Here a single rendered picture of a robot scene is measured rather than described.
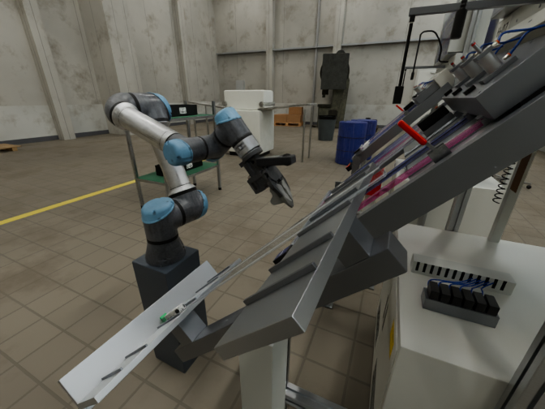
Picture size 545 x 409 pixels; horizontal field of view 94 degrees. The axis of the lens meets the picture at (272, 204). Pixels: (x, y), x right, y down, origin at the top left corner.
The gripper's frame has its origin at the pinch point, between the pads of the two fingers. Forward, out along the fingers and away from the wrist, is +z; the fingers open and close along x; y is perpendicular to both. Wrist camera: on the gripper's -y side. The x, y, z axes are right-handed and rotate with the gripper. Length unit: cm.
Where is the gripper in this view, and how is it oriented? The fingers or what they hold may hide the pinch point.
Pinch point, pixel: (292, 202)
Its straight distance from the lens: 80.0
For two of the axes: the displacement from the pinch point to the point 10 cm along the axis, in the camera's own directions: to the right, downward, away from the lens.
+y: -7.1, 4.5, 5.4
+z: 5.7, 8.2, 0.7
